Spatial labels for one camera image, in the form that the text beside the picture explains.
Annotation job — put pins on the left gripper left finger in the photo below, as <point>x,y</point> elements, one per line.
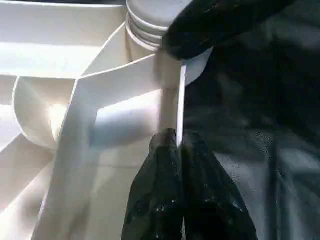
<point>155,195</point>

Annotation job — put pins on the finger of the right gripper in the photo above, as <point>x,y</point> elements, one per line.
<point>220,20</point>

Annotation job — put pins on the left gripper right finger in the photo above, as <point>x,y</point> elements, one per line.
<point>215,200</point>

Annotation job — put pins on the white plastic table leg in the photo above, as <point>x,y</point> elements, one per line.
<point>150,15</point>

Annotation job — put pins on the white plastic table top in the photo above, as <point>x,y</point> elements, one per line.
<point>50,50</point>

